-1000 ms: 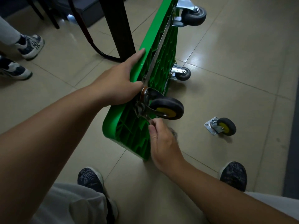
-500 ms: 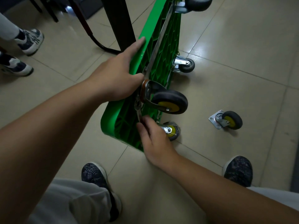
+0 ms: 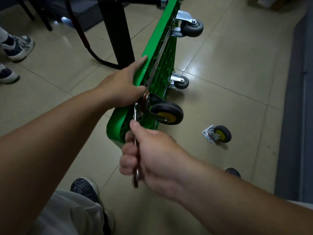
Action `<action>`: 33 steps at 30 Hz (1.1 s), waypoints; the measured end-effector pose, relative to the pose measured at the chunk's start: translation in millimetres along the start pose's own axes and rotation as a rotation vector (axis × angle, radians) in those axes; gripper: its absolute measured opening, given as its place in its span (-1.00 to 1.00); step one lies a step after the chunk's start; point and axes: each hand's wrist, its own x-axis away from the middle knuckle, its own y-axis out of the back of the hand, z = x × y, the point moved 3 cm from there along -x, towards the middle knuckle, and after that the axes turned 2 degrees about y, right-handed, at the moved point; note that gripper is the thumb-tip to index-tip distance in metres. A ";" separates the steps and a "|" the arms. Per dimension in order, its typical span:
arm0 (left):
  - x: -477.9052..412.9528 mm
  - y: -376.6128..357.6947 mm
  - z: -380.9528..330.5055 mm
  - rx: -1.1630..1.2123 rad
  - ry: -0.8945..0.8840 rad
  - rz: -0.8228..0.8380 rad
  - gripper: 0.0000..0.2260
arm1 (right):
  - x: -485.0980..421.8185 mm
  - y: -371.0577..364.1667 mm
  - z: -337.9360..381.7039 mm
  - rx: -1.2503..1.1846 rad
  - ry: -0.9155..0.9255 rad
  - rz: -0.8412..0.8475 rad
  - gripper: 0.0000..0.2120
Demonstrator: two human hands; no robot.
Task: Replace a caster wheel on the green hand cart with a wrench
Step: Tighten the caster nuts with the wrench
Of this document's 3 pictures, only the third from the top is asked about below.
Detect person's right hand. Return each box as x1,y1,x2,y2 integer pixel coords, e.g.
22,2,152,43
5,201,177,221
119,119,206,202

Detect green platform trolley deck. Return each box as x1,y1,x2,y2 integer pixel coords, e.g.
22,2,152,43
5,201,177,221
64,0,184,143

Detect person's dark shoe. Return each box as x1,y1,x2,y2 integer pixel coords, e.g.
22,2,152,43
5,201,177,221
224,167,242,179
70,178,115,235

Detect person's light trousers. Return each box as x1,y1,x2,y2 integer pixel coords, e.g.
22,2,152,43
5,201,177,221
27,189,313,235

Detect silver wrench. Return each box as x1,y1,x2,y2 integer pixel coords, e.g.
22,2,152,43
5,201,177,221
132,102,143,189

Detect person's right forearm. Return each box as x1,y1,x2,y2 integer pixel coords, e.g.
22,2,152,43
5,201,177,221
180,165,313,235

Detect person's left hand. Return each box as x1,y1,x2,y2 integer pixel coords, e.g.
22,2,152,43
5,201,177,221
94,55,148,111

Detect person's left forearm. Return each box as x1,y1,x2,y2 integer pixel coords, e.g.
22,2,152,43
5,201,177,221
0,88,108,235

